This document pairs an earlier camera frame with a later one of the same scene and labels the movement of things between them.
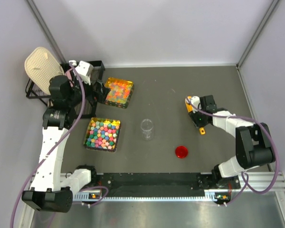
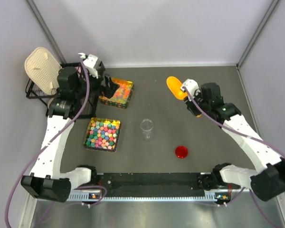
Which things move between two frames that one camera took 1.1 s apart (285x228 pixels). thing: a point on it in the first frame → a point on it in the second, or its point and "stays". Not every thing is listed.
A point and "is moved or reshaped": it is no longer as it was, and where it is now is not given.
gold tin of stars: x=119 y=92 stays
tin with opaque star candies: x=102 y=134 stays
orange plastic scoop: x=189 y=105 is moved or reshaped
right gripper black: x=196 y=120 → x=192 y=107
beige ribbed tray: x=41 y=66 stays
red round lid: x=181 y=152 stays
